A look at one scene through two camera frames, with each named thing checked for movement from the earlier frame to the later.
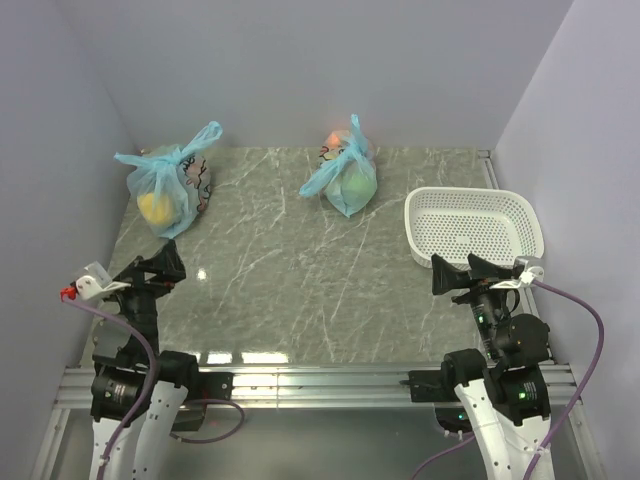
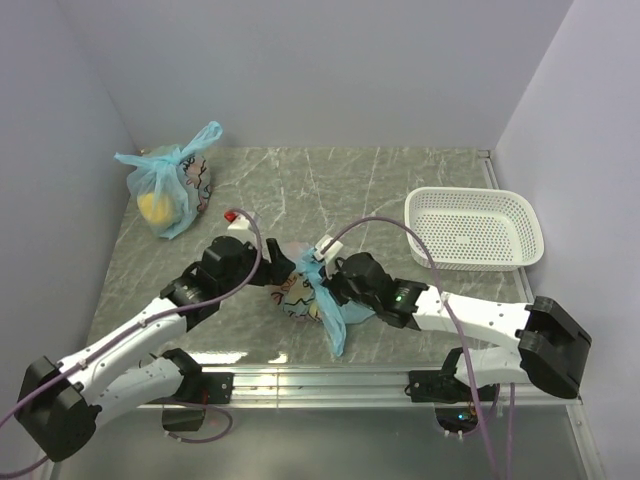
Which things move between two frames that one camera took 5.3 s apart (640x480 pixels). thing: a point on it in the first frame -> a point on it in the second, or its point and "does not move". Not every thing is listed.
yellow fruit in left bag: x=154 y=207 does not move
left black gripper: x=167 y=265 -> x=279 y=266
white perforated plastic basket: x=498 y=225 does not move
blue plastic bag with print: x=348 y=169 -> x=305 y=296
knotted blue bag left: x=170 y=187 does not move
